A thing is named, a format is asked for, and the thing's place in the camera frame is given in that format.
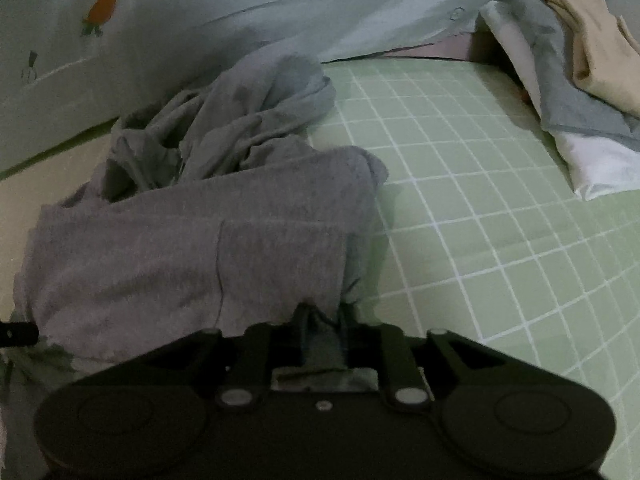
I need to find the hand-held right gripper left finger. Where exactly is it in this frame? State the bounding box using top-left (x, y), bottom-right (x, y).
top-left (75, 303), bottom-right (312, 409)

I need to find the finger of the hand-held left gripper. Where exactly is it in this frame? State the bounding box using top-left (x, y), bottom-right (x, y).
top-left (0, 321), bottom-right (41, 349)

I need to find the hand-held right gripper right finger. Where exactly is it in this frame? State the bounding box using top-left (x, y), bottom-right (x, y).
top-left (341, 304), bottom-right (551, 409)

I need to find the grey zip hoodie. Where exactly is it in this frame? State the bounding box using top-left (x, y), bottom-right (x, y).
top-left (0, 51), bottom-right (390, 480)

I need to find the green grid bed sheet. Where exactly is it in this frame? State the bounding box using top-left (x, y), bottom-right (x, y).
top-left (0, 55), bottom-right (640, 480)

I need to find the white folded garment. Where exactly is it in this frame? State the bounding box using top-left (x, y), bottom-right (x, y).
top-left (479, 0), bottom-right (640, 202)

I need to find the grey folded garment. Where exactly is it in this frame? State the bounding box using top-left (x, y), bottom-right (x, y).
top-left (514, 0), bottom-right (640, 155)

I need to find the pale blue carrot print quilt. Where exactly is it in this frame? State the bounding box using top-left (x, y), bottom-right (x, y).
top-left (0, 0), bottom-right (551, 182)

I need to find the beige folded garment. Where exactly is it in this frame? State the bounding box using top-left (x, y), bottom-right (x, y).
top-left (521, 0), bottom-right (640, 120)

